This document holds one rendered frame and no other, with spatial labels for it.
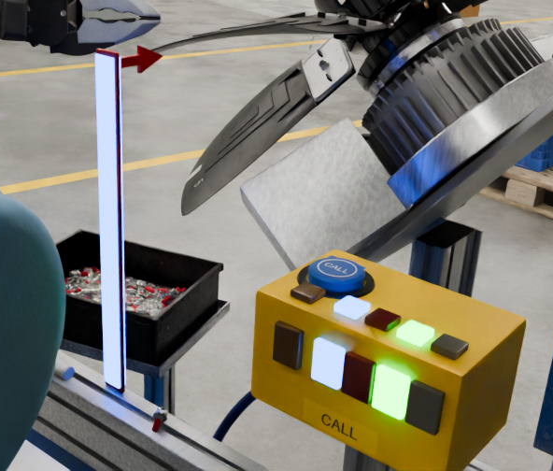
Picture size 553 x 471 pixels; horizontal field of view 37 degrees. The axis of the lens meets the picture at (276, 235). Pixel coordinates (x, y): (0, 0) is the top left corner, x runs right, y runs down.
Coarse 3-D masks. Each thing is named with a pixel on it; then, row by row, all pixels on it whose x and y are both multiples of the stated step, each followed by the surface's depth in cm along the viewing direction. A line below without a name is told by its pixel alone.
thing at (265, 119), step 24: (288, 72) 111; (264, 96) 112; (288, 96) 107; (312, 96) 104; (240, 120) 114; (264, 120) 109; (288, 120) 105; (216, 144) 117; (240, 144) 110; (264, 144) 106; (192, 168) 120; (216, 168) 111; (240, 168) 106; (192, 192) 111; (216, 192) 106
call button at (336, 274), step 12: (312, 264) 59; (324, 264) 59; (336, 264) 60; (348, 264) 60; (312, 276) 58; (324, 276) 58; (336, 276) 58; (348, 276) 58; (360, 276) 58; (324, 288) 58; (336, 288) 58; (348, 288) 58; (360, 288) 58
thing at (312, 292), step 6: (306, 282) 58; (294, 288) 57; (300, 288) 57; (306, 288) 57; (312, 288) 57; (318, 288) 57; (294, 294) 57; (300, 294) 56; (306, 294) 56; (312, 294) 56; (318, 294) 56; (324, 294) 57; (300, 300) 56; (306, 300) 56; (312, 300) 56; (318, 300) 57
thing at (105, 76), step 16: (96, 64) 70; (112, 64) 69; (96, 80) 70; (112, 80) 69; (96, 96) 71; (112, 96) 70; (112, 112) 70; (112, 128) 71; (112, 144) 72; (112, 160) 72; (112, 176) 73; (112, 192) 73; (112, 208) 74; (112, 224) 75; (112, 240) 75; (112, 256) 76; (112, 272) 77; (112, 288) 77; (112, 304) 78; (112, 320) 79; (112, 336) 80; (112, 352) 80; (112, 368) 81; (112, 384) 82
